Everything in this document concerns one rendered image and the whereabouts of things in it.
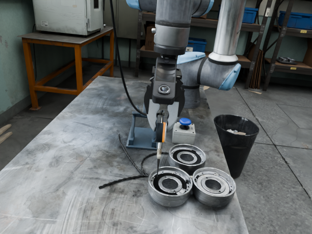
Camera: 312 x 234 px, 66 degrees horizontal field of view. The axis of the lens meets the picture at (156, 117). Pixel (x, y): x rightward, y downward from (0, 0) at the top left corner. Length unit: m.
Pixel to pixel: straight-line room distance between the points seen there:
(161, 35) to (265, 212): 1.57
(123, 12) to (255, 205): 3.50
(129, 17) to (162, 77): 3.85
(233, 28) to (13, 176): 0.83
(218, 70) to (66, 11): 2.06
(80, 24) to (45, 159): 2.13
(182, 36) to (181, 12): 0.05
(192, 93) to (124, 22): 3.39
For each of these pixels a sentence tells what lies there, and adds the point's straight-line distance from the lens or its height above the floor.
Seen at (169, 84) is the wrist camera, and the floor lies 1.07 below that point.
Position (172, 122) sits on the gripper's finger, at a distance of 0.59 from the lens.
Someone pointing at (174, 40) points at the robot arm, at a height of 1.15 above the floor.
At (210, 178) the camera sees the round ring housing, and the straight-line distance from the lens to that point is 0.64.
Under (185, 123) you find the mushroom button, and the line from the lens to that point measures 0.79.
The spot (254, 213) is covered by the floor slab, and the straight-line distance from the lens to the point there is 1.85.
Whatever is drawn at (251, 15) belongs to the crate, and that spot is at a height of 1.12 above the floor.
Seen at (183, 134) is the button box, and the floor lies 0.84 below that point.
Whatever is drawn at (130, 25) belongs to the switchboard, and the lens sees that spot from 4.34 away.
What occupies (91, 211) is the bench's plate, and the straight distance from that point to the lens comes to 0.58.
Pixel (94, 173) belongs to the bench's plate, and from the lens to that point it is 0.67.
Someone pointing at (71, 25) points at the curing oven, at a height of 0.89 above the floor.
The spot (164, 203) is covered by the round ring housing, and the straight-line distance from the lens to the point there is 0.57.
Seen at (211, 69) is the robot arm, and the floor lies 0.99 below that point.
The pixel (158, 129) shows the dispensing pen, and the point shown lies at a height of 0.94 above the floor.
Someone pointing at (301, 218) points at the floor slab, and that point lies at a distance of 1.99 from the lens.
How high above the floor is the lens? 1.23
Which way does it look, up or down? 26 degrees down
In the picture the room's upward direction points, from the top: 6 degrees clockwise
